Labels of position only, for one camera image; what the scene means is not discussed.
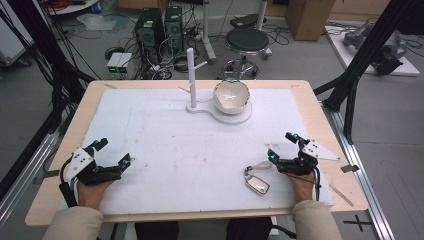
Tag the black round stool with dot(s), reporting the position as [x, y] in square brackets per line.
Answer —
[247, 40]

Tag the person's right hand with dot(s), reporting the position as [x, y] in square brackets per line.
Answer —
[304, 188]

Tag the black tape piece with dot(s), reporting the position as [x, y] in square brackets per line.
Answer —
[350, 168]

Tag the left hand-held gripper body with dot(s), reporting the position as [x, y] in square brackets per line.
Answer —
[80, 163]

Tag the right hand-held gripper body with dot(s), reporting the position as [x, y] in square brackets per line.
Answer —
[301, 165]

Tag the white cabinet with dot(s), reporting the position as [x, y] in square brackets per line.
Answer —
[10, 40]

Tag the cardboard box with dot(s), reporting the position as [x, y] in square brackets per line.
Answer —
[308, 18]

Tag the white hanger stand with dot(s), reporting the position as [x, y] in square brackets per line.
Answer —
[192, 83]

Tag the thin wooden stick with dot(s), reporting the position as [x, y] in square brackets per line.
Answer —
[341, 195]

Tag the white shell-shaped bowl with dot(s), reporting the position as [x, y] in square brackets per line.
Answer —
[231, 96]

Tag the white table mat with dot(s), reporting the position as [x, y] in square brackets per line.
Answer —
[186, 153]

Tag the white stand leg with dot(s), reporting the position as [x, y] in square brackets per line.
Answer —
[262, 13]
[206, 30]

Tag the black flat device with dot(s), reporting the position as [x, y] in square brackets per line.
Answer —
[246, 20]

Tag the white power supply box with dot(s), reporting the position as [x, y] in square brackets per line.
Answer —
[125, 63]
[113, 63]

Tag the person's right leg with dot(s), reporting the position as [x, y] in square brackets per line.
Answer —
[250, 229]

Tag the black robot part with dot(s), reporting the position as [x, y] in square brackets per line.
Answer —
[388, 57]

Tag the grey robot part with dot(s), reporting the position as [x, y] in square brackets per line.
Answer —
[358, 34]

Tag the white floor platform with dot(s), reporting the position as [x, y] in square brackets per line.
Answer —
[346, 56]

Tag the clear plastic bag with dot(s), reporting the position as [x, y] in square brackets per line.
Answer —
[96, 21]

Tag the black frame strut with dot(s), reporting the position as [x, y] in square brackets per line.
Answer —
[366, 50]
[40, 46]

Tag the black computer tower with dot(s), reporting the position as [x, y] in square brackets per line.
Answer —
[174, 28]
[149, 33]

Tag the aluminium rail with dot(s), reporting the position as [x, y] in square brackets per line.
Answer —
[30, 170]
[366, 186]

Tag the person's left hand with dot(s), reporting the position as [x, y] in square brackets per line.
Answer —
[91, 195]

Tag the round white table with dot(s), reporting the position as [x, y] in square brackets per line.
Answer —
[75, 6]

